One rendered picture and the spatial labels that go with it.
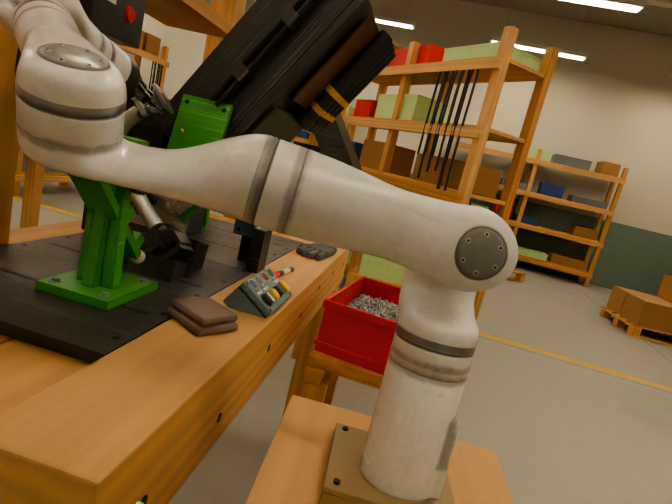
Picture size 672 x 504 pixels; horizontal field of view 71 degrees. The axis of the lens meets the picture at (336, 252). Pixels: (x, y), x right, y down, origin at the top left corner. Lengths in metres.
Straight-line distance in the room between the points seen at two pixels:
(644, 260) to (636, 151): 2.04
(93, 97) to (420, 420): 0.45
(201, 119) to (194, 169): 0.63
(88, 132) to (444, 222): 0.34
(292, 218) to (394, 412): 0.24
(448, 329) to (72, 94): 0.42
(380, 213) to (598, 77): 10.03
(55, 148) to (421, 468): 0.49
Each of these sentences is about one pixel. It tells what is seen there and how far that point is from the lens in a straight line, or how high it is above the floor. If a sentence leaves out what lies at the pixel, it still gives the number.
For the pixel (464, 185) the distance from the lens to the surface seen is 3.46.
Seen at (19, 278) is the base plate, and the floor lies 0.90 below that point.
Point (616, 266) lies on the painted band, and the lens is 10.55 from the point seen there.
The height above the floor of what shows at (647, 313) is 0.31.
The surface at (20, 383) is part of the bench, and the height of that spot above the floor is 0.88.
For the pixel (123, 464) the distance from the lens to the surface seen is 0.53.
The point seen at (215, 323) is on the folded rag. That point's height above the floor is 0.92.
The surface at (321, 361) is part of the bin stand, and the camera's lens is 1.04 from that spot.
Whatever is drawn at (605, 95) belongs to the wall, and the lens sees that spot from 10.43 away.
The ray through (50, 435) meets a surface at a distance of 0.56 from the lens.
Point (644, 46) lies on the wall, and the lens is 10.75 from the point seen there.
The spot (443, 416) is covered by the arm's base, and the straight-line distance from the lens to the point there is 0.56.
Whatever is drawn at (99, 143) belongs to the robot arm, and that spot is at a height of 1.18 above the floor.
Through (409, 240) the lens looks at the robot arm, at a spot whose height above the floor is 1.16.
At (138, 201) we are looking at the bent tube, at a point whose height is 1.05.
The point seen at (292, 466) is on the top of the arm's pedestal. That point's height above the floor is 0.85.
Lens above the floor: 1.22
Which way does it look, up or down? 11 degrees down
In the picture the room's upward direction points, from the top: 14 degrees clockwise
